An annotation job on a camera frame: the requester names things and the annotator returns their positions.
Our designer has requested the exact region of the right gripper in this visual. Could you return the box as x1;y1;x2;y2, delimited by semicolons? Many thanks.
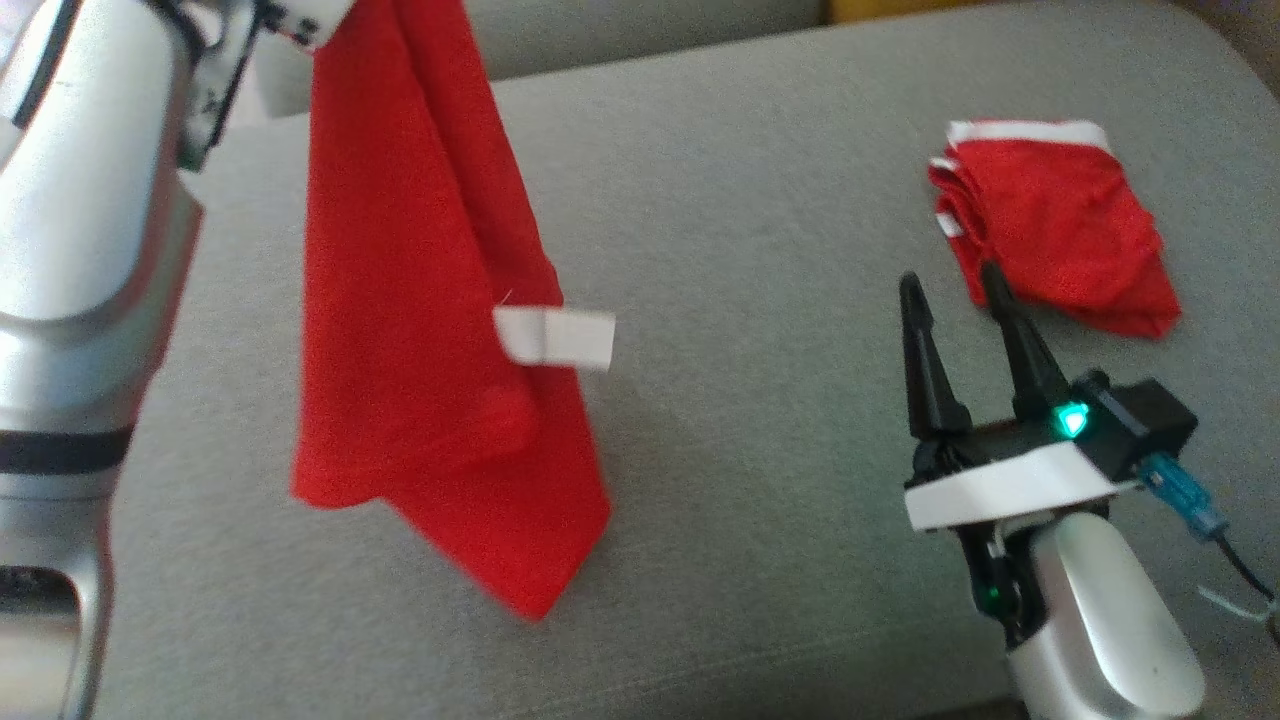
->
898;260;1143;643

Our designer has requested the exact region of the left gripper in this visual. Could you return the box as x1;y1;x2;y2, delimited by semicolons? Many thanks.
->
150;0;353;171

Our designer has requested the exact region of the red and white jersey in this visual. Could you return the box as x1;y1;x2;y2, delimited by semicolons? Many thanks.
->
290;0;616;623

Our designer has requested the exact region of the folded red garment white band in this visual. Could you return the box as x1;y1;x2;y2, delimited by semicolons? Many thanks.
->
927;118;1183;341

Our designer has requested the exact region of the large grey sofa seat cushion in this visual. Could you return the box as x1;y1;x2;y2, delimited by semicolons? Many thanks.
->
95;0;1280;720

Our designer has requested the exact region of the grey sofa back cushion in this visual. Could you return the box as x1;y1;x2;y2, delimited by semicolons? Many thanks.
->
250;0;829;119

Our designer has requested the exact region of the yellow sofa backrest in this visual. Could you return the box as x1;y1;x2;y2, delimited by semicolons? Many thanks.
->
826;0;1280;101

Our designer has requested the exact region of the right cable with teal plug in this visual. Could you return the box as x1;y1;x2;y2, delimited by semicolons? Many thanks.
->
1138;452;1280;651

